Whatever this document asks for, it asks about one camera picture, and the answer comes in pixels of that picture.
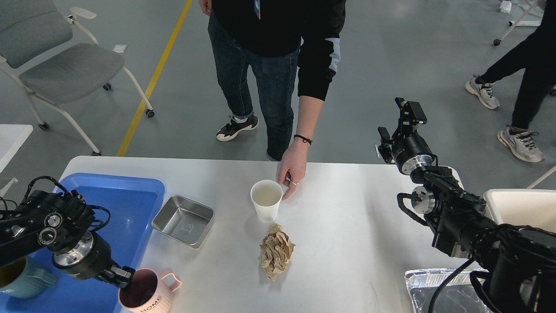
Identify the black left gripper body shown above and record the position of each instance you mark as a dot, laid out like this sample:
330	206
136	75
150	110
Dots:
90	258

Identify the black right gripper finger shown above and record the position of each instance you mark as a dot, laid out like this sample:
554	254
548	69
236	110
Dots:
411	116
386	143

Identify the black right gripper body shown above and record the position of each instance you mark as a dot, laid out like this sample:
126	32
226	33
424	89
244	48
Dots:
410	151

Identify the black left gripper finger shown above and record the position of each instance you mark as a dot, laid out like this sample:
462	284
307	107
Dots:
118	277

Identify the pink mug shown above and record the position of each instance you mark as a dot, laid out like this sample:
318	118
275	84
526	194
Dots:
150	291

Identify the square stainless steel tray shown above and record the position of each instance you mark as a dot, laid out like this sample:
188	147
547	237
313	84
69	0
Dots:
184	220

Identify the white paper cup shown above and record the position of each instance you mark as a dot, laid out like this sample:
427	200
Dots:
266	196

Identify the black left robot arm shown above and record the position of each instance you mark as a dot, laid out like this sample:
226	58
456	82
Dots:
65	224

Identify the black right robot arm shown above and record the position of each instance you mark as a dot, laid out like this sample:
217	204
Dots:
518	262

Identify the person's left hand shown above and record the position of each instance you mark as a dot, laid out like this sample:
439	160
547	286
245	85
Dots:
293	166

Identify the clear plastic floor plate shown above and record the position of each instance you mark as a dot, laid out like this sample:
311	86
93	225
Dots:
378	149

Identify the teal and yellow mug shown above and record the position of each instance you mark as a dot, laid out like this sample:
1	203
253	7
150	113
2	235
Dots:
25	278

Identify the person in black shirt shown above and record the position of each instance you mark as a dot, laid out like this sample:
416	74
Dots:
289	45

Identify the beige plastic bin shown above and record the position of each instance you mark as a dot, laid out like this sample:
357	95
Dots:
522	207

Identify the white side table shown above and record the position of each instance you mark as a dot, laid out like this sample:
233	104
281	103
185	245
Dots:
12	136

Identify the crumpled brown paper ball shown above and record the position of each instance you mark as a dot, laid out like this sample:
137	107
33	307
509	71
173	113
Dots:
276	252

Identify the aluminium foil tray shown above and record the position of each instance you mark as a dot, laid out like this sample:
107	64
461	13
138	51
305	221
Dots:
457	297

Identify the white chair legs with castors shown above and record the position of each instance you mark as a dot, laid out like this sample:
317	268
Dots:
531	5

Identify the grey office chair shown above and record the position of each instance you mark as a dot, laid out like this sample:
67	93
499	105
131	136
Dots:
31	27

